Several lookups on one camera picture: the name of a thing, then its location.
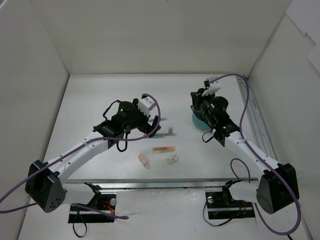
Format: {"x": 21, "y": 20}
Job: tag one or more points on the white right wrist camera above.
{"x": 211, "y": 86}

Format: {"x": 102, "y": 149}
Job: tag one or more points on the pink eraser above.
{"x": 143, "y": 160}

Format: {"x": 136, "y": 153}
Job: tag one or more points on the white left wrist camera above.
{"x": 146, "y": 105}

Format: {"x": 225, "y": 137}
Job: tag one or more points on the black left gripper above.
{"x": 149, "y": 124}

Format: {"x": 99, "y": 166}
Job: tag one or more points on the blue green flat ruler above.
{"x": 163, "y": 135}

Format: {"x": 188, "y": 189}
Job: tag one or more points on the aluminium frame rail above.
{"x": 261, "y": 143}

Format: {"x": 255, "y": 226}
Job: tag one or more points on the white patterned eraser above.
{"x": 172, "y": 159}

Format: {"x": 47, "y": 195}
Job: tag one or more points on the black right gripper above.
{"x": 197, "y": 103}

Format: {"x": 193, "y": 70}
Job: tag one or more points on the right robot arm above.
{"x": 276, "y": 186}

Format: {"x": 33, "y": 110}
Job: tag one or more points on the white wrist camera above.
{"x": 211, "y": 86}
{"x": 146, "y": 105}

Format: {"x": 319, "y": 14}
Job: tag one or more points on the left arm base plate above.
{"x": 105, "y": 203}

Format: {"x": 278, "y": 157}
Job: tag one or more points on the orange yellow highlighter pack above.
{"x": 163, "y": 149}

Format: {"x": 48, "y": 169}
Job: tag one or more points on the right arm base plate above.
{"x": 215, "y": 207}

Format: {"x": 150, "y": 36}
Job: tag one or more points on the teal round desk organizer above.
{"x": 200, "y": 124}

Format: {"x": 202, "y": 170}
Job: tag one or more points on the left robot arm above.
{"x": 47, "y": 182}

